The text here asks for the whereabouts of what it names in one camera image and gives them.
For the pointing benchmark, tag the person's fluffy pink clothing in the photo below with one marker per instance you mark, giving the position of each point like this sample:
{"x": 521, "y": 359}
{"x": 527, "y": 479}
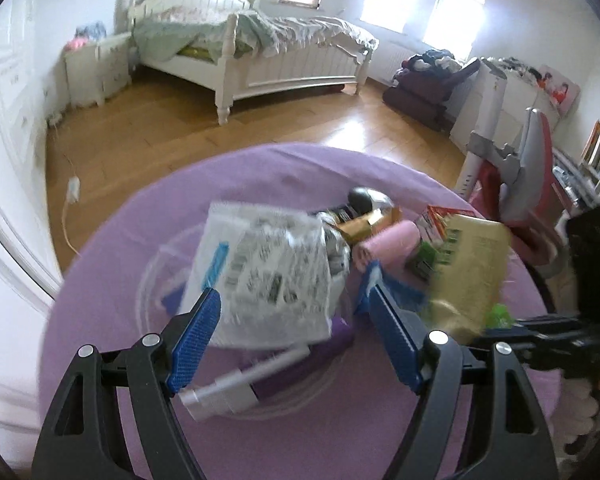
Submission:
{"x": 580, "y": 410}

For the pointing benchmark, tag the black glossy round object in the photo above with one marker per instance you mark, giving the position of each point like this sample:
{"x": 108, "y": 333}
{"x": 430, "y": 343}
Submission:
{"x": 362, "y": 200}

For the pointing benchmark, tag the white radiator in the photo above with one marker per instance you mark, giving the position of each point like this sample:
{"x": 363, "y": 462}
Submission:
{"x": 397, "y": 60}

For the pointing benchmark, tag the dark armchair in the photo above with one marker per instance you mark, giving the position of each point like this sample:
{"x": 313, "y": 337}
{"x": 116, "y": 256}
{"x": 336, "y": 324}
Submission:
{"x": 415, "y": 100}

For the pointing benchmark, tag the small green wrapper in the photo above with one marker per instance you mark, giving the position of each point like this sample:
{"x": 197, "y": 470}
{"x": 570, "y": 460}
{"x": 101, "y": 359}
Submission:
{"x": 500, "y": 316}

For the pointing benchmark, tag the red carton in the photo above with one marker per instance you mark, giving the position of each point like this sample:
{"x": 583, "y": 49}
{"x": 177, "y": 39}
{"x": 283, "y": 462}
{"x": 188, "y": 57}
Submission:
{"x": 437, "y": 220}

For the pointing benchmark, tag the white printed plastic packet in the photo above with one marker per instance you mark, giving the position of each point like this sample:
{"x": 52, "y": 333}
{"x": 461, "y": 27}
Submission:
{"x": 275, "y": 270}

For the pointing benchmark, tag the green packet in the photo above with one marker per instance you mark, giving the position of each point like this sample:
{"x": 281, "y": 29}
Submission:
{"x": 427, "y": 260}

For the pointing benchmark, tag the white desk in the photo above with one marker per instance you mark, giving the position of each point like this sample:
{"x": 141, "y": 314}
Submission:
{"x": 575, "y": 180}

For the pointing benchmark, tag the clothes on nightstand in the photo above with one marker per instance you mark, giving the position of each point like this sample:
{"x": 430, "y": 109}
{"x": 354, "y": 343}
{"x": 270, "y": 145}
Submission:
{"x": 87, "y": 35}

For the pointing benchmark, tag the white power strip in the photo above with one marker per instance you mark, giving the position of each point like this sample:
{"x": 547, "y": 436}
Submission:
{"x": 73, "y": 190}

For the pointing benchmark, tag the black yellow wrapper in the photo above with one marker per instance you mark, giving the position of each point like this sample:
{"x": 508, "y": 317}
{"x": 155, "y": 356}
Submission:
{"x": 337, "y": 216}

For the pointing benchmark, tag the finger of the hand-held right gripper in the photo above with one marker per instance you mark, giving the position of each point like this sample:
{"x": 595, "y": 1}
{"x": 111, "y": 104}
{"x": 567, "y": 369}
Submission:
{"x": 540, "y": 329}

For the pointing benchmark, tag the red figures poster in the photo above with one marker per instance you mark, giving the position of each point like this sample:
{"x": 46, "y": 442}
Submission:
{"x": 560, "y": 87}

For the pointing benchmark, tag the pile of clothes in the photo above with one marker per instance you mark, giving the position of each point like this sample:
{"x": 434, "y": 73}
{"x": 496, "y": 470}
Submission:
{"x": 435, "y": 62}

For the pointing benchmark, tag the gold foil wrapper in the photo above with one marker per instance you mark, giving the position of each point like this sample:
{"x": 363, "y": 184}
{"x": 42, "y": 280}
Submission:
{"x": 367, "y": 227}

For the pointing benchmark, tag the white dresser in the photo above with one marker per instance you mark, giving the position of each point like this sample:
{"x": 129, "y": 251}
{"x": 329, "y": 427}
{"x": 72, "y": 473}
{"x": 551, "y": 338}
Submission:
{"x": 510, "y": 110}

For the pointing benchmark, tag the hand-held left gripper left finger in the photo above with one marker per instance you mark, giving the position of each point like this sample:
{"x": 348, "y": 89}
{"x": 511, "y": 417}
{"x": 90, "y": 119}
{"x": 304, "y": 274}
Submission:
{"x": 195, "y": 340}

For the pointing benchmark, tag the blue plastic wrapper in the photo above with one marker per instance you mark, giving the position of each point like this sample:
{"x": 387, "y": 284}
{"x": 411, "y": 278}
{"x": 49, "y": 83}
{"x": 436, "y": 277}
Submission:
{"x": 405, "y": 292}

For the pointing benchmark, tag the white nightstand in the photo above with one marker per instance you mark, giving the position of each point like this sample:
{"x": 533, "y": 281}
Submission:
{"x": 95, "y": 75}

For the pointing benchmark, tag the purple tablecloth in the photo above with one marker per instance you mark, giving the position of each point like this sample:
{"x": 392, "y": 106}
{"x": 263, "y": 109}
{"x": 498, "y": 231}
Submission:
{"x": 280, "y": 180}

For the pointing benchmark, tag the large gold packet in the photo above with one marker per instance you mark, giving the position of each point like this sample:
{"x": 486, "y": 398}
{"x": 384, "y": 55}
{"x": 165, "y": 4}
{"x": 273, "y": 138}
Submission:
{"x": 467, "y": 280}

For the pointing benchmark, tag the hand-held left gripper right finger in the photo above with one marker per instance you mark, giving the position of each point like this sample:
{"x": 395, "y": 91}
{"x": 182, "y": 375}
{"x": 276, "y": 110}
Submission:
{"x": 395, "y": 335}

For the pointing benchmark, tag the red grey desk chair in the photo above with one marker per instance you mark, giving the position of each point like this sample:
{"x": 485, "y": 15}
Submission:
{"x": 535, "y": 170}

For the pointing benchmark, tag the white wooden bed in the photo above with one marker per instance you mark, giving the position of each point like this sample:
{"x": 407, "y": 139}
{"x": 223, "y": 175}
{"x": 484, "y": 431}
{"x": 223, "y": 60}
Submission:
{"x": 290, "y": 65}

